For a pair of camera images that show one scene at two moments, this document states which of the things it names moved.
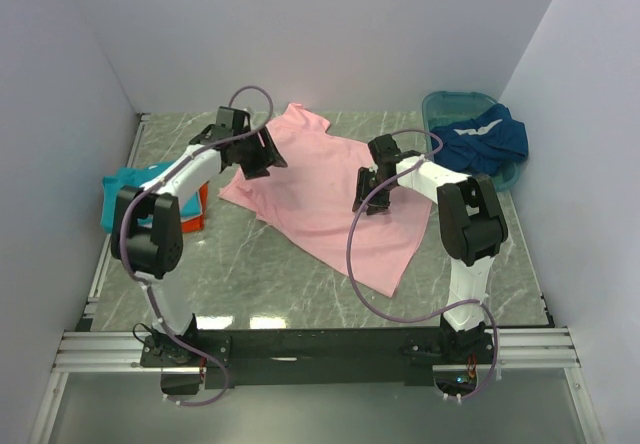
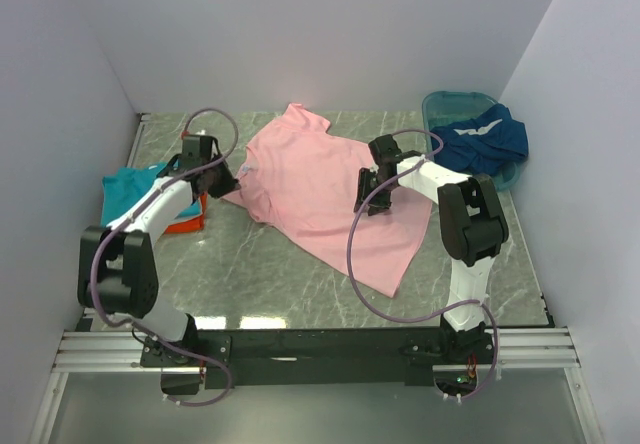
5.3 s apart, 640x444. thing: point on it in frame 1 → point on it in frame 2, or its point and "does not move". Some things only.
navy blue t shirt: (485, 144) does not move
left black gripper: (266, 156) → (229, 184)
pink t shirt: (311, 199) does not move
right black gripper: (364, 176) does not move
